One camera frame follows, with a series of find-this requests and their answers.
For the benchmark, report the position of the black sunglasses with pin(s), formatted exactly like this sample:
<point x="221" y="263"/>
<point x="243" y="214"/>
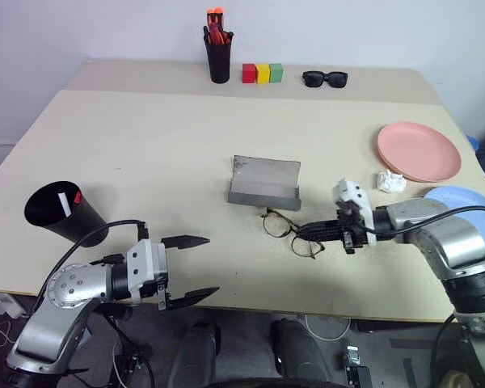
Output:
<point x="313" y="79"/>

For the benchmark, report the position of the white marker pen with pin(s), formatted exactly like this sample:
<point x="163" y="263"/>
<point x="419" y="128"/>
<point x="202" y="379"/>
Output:
<point x="66" y="206"/>

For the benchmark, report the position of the yellow block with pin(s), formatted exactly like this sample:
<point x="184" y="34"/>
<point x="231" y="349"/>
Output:
<point x="262" y="74"/>

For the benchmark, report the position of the pink plastic plate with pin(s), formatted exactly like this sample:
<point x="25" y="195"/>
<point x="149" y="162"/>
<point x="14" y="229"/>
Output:
<point x="418" y="151"/>

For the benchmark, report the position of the grey glasses case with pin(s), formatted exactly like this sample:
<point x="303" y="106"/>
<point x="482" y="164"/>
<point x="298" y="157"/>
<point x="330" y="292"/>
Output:
<point x="262" y="178"/>

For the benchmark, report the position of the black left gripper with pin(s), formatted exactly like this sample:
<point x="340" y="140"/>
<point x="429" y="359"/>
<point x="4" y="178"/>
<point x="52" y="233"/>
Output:
<point x="161" y="293"/>

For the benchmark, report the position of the wide black cup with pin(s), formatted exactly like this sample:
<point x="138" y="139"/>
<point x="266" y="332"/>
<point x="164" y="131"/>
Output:
<point x="64" y="226"/>

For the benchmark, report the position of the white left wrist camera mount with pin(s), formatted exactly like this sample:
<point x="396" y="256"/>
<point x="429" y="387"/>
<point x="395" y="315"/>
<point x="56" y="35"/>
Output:
<point x="145" y="262"/>

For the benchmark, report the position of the crumpled white paper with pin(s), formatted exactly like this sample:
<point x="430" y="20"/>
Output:
<point x="390" y="182"/>

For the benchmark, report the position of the dark rounded shape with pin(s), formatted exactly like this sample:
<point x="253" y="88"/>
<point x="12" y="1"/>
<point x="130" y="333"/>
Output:
<point x="299" y="351"/>
<point x="196" y="351"/>

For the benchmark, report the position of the black under-table bar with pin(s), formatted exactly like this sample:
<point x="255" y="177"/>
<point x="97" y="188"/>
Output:
<point x="400" y="326"/>

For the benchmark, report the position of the black floor device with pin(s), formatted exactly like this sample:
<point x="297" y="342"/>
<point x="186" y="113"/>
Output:
<point x="357" y="369"/>

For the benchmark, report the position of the tall black pen holder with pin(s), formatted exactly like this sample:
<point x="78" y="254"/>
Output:
<point x="219" y="62"/>

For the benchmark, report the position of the blue plastic plate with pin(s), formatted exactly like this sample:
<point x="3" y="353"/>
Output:
<point x="460" y="196"/>

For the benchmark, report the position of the red block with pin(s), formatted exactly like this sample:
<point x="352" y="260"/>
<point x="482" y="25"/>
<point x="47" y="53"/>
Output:
<point x="248" y="74"/>

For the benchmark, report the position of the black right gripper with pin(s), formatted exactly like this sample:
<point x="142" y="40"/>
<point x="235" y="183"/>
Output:
<point x="351" y="232"/>

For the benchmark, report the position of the white power strip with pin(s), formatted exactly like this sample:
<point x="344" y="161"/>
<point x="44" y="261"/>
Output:
<point x="4" y="305"/>

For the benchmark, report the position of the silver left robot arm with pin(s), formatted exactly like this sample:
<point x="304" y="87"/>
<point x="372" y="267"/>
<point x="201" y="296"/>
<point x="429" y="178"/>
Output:
<point x="72" y="283"/>

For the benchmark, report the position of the green block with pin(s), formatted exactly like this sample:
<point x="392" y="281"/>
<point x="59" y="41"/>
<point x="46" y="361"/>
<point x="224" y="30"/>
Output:
<point x="275" y="72"/>

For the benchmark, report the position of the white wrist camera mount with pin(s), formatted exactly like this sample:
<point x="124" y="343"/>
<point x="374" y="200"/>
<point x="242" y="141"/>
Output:
<point x="145" y="262"/>
<point x="353" y="194"/>

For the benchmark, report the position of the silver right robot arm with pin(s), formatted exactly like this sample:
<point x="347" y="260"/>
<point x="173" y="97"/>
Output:
<point x="448" y="238"/>

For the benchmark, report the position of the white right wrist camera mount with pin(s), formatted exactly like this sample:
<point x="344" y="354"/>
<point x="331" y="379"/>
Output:
<point x="353" y="194"/>

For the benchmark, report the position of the orange and black pen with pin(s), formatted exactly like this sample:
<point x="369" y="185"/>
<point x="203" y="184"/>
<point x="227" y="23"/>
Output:
<point x="77" y="197"/>

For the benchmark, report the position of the tortoiseshell eyeglasses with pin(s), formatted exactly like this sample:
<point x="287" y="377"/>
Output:
<point x="278" y="221"/>

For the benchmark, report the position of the tall orange-topped pen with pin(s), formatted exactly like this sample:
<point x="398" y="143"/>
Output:
<point x="215" y="18"/>

